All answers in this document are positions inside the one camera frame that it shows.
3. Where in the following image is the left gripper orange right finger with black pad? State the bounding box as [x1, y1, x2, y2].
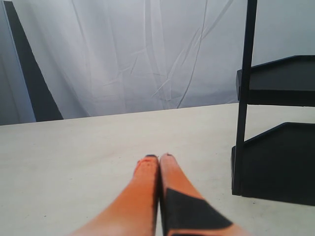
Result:
[159, 153, 249, 236]

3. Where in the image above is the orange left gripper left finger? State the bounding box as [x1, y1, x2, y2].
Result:
[71, 155, 158, 236]

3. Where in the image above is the black metal rack stand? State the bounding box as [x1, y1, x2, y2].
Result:
[231, 0, 315, 206]

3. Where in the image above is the white backdrop cloth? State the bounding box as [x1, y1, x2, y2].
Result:
[0, 0, 315, 126]

